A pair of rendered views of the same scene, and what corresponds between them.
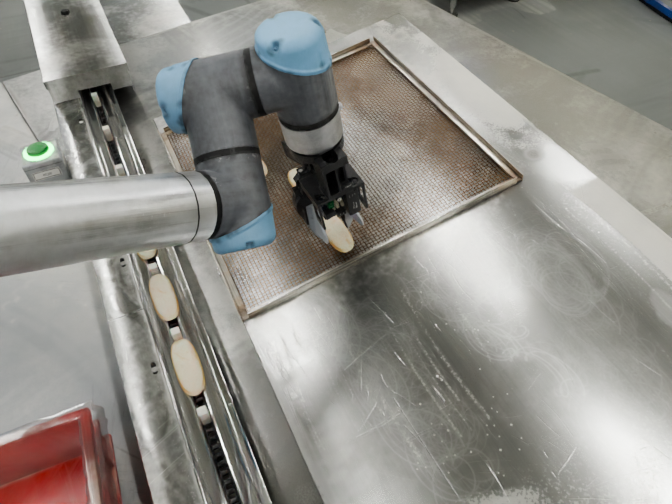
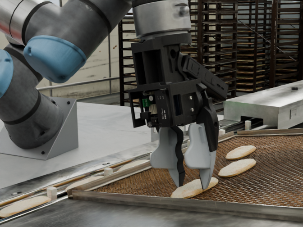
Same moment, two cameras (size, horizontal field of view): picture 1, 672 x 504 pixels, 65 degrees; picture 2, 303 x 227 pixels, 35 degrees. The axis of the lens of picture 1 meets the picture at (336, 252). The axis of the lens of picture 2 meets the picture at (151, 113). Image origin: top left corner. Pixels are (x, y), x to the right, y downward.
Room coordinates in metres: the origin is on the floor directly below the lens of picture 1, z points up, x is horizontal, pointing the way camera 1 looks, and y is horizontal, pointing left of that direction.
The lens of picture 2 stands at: (0.27, -0.56, 1.16)
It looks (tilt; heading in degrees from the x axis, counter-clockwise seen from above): 11 degrees down; 66
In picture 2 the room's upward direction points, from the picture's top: 1 degrees counter-clockwise
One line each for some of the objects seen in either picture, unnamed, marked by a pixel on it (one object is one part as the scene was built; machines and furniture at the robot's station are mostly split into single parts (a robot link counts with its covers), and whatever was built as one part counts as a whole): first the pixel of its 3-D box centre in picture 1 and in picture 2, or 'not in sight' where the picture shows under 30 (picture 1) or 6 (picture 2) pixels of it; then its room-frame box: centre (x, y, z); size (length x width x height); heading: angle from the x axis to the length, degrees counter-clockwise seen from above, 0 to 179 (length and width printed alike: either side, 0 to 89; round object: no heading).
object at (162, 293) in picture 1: (163, 295); (87, 183); (0.50, 0.28, 0.86); 0.10 x 0.04 x 0.01; 26
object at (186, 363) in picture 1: (187, 365); (25, 205); (0.38, 0.22, 0.86); 0.10 x 0.04 x 0.01; 26
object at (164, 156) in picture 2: (320, 228); (164, 157); (0.55, 0.02, 0.97); 0.06 x 0.03 x 0.09; 28
